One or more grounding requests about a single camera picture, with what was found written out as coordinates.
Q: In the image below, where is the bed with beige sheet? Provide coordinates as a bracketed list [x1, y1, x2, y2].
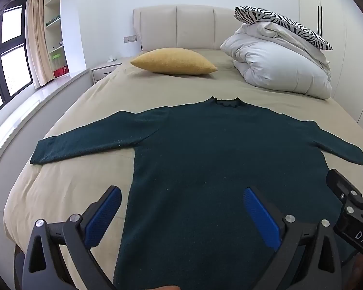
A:
[3, 48, 363, 278]

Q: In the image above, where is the white window bench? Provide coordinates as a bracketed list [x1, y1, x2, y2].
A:
[0, 68, 93, 182]

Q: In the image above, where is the dark green sweater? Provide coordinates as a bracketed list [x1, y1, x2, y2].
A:
[30, 97, 363, 290]

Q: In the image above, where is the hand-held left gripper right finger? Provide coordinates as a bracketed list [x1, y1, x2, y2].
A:
[243, 186, 343, 290]

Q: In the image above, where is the yellow pillow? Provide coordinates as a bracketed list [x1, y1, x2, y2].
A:
[130, 48, 218, 75]

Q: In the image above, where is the white nightstand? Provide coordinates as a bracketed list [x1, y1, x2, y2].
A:
[91, 58, 123, 83]

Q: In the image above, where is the white wall shelf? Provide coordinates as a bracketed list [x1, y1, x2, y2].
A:
[44, 0, 70, 82]

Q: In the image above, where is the cream wardrobe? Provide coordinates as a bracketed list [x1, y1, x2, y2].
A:
[298, 0, 363, 127]

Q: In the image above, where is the white duvet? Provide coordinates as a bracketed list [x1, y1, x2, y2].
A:
[220, 22, 333, 100]

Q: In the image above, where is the cream padded headboard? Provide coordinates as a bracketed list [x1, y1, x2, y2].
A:
[133, 4, 245, 52]

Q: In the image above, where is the zebra striped pillow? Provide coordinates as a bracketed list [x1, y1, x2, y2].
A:
[234, 5, 333, 51]

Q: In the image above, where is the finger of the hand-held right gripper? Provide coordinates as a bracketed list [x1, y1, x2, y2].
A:
[326, 169, 363, 210]

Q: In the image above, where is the beige curtain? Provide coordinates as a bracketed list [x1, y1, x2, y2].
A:
[26, 0, 55, 89]

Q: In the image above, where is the black framed window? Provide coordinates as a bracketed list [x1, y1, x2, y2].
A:
[0, 0, 34, 121]

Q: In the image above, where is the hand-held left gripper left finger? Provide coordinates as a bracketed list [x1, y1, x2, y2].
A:
[21, 185, 122, 290]

